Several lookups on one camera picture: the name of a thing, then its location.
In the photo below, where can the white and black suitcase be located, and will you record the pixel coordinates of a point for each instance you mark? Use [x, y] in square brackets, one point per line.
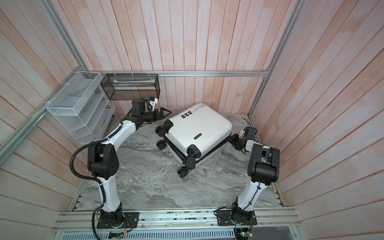
[194, 135]

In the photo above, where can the aluminium front rail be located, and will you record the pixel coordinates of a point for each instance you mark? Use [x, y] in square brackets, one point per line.
[172, 219]

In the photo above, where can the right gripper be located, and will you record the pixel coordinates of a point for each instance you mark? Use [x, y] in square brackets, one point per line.
[233, 139]

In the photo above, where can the green circuit board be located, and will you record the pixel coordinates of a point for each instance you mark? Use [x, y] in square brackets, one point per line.
[244, 234]

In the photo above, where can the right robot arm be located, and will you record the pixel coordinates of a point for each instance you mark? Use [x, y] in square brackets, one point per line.
[263, 169]

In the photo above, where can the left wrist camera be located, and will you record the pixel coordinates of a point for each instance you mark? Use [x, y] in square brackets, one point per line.
[151, 103]

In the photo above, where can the white wire mesh rack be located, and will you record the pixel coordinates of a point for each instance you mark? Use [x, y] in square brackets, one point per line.
[83, 110]

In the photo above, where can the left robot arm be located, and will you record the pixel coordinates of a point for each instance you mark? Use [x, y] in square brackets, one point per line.
[103, 161]

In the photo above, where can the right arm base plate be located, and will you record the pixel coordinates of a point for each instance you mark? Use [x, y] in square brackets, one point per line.
[226, 217]

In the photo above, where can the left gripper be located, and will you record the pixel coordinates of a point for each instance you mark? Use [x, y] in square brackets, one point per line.
[158, 117]

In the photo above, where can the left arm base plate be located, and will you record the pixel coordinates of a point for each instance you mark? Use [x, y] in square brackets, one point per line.
[120, 220]

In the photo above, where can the black mesh wall basket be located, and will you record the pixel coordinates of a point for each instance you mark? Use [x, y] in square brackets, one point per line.
[119, 87]

